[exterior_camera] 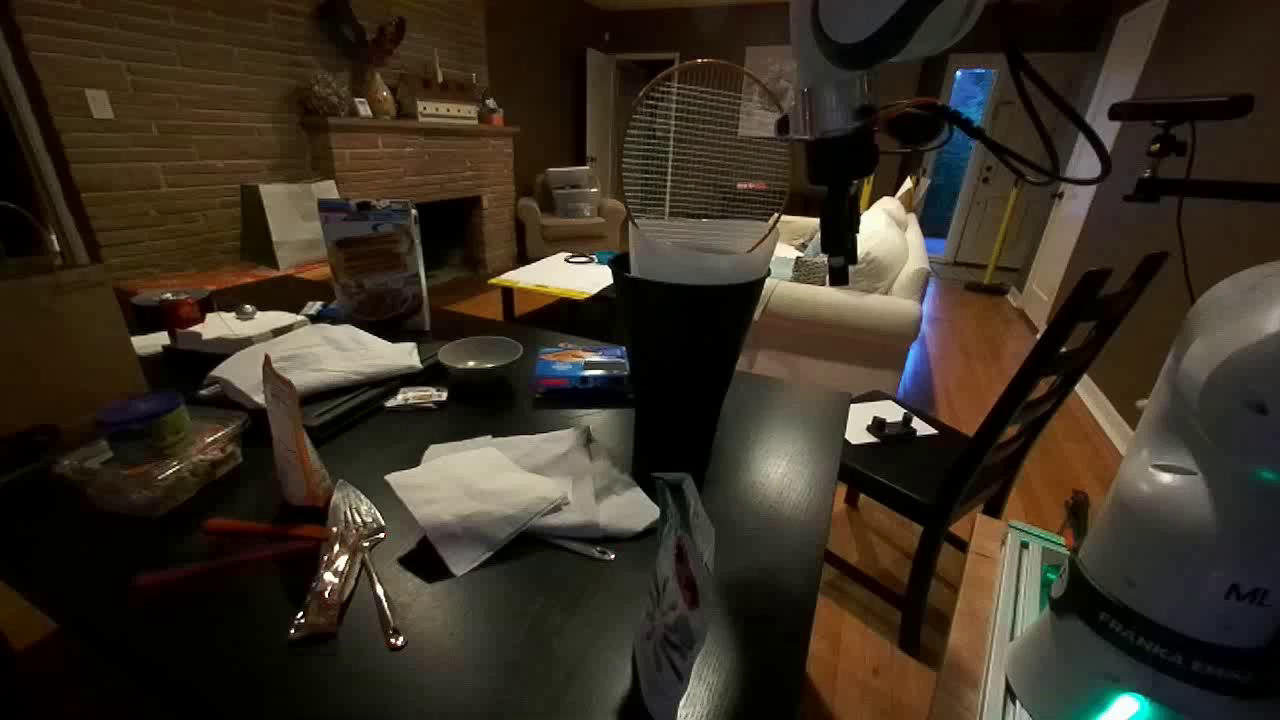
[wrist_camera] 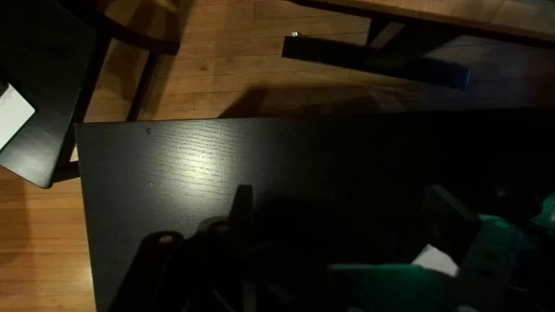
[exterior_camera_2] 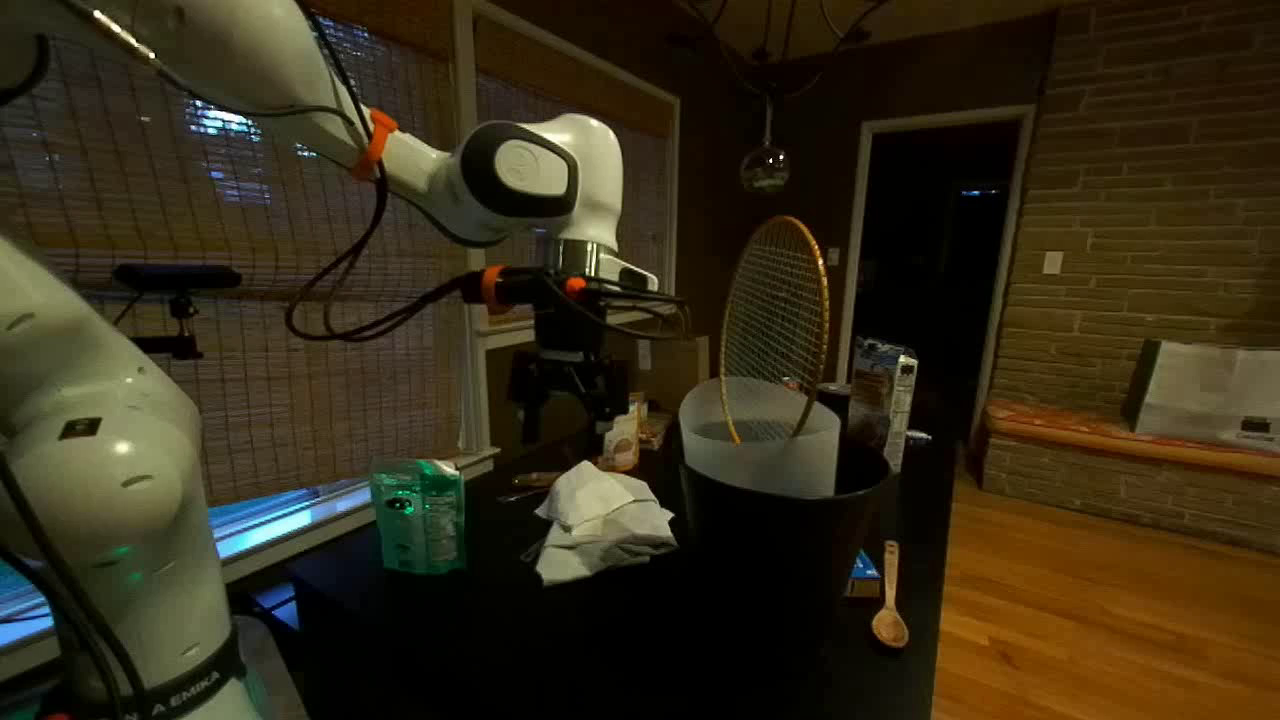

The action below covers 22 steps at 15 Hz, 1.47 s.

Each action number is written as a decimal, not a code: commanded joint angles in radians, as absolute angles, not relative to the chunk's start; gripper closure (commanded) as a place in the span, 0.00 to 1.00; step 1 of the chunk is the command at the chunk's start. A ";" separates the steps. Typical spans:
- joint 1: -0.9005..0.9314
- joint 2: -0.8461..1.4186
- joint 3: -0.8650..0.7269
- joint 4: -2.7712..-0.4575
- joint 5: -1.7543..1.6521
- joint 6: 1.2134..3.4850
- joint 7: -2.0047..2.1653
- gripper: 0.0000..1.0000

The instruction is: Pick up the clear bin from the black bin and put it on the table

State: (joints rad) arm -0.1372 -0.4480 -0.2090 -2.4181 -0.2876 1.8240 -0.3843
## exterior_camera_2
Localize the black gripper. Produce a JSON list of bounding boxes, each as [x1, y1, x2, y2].
[[514, 268, 680, 439]]

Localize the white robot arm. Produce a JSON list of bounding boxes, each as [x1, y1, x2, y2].
[[0, 0, 627, 720]]

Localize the black bin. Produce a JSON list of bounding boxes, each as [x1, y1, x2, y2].
[[680, 446, 895, 670]]

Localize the white crumpled cloth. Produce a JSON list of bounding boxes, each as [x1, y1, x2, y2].
[[537, 460, 675, 584]]

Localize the green carton box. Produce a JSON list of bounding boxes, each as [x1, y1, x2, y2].
[[371, 460, 470, 578]]

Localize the wooden badminton racket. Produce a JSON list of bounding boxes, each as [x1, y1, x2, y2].
[[722, 218, 832, 446]]

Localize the hanging glass ball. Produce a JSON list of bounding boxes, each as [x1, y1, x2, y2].
[[739, 109, 792, 196]]

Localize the snack bag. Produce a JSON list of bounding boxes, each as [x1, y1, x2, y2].
[[850, 339, 921, 467]]

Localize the wooden spoon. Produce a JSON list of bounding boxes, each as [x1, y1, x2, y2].
[[871, 539, 913, 652]]

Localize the white paper bag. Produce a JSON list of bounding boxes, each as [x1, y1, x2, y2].
[[1124, 339, 1280, 453]]

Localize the black camera on mount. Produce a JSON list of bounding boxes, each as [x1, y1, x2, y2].
[[114, 263, 243, 362]]

